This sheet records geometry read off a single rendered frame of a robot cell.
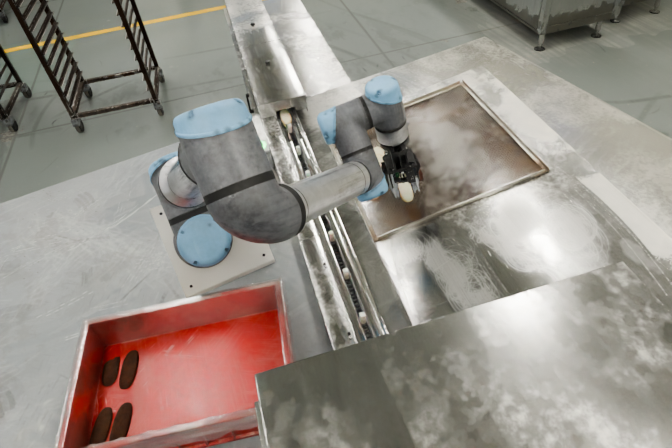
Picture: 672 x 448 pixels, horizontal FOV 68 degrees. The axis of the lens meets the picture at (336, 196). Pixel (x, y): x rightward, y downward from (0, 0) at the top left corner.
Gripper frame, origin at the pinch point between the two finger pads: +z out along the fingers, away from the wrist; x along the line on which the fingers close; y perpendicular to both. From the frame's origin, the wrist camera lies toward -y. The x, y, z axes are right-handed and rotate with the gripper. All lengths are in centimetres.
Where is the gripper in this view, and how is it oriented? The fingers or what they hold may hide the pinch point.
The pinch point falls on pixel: (405, 189)
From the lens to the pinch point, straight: 134.7
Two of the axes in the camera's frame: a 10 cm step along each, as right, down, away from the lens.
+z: 2.6, 6.8, 6.9
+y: 1.3, 6.8, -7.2
